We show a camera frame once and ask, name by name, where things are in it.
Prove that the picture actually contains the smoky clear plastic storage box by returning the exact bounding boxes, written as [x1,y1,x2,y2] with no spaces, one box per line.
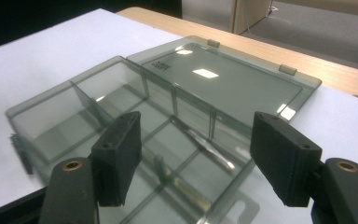
[5,35,324,224]

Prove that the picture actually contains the silver metal tweezers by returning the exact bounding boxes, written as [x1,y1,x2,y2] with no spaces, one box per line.
[169,115,237,173]

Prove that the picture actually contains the light wooden shelf unit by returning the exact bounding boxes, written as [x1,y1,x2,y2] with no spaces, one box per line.
[181,0,274,35]

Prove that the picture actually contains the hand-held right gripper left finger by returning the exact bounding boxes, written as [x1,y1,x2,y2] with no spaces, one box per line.
[89,110,144,208]

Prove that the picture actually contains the white floor cable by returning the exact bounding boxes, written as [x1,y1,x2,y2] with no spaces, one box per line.
[268,0,295,24]

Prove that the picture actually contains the black curtain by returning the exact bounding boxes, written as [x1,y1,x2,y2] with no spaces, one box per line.
[0,0,184,53]

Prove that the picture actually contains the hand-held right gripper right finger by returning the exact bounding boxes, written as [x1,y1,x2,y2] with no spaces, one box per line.
[249,111,324,208]

